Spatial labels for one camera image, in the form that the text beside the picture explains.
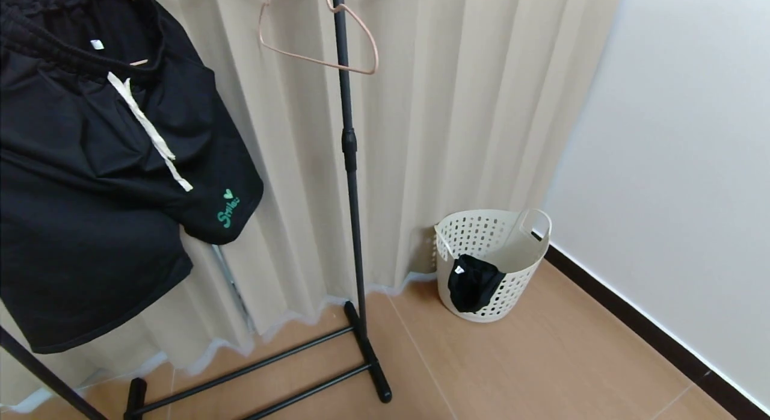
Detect pink clothes hanger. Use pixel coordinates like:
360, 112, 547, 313
120, 0, 149, 67
258, 0, 380, 76

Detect white laundry basket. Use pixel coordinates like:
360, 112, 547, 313
434, 209, 553, 323

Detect black clothes rack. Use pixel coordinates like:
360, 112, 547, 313
0, 0, 393, 420

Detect black shorts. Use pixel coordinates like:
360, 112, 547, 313
0, 0, 265, 355

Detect beige curtain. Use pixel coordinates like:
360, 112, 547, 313
0, 0, 623, 409

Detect black garment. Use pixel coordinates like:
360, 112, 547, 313
447, 254, 507, 314

